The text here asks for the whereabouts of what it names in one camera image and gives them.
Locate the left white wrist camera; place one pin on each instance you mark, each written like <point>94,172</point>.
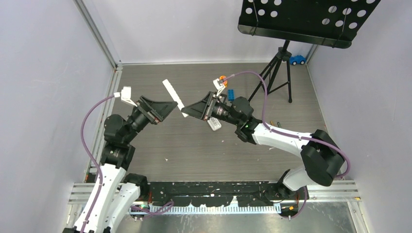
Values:
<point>125,96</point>

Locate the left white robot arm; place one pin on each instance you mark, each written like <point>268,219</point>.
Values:
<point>115,191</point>

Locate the blue toy car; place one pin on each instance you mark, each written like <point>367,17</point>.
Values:
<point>297,60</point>

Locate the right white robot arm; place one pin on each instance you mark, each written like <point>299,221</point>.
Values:
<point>318,152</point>

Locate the blue toy brick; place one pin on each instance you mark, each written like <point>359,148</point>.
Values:
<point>230,95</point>

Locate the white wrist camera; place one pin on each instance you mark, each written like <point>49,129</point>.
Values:
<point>125,96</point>
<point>218,86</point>

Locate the orange yellow toy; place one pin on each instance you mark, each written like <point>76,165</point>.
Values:
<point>223,80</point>

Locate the black perforated music stand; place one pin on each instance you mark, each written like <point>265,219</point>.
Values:
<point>330,23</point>

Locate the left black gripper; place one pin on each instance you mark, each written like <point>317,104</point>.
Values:
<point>160,109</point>

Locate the white remote control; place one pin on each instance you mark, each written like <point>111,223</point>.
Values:
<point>172,92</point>
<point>214,123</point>

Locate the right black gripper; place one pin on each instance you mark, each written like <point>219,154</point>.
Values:
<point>203,109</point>

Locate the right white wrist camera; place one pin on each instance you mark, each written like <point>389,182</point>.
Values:
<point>218,86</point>

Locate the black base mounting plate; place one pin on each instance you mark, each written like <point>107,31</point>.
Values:
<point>180,198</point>

